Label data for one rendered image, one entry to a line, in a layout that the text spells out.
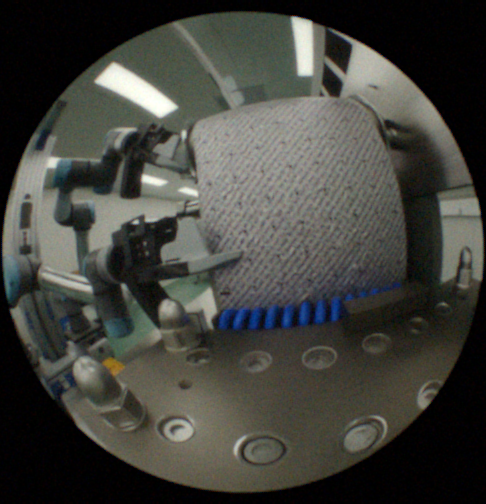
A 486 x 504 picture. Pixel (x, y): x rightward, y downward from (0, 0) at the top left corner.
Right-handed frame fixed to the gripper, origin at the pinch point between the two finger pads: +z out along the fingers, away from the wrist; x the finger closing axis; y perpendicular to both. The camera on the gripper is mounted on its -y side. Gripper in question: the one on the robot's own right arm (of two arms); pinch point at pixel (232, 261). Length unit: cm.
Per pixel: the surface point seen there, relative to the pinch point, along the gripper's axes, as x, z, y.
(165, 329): -8.3, -4.0, -3.8
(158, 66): 41, -58, 171
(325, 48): 5, 30, 49
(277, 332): -4.7, 4.5, -6.0
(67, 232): 78, -357, 79
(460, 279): -7.0, 27.4, -5.0
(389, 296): -5.2, 14.8, -4.2
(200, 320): -5.0, -2.5, -4.5
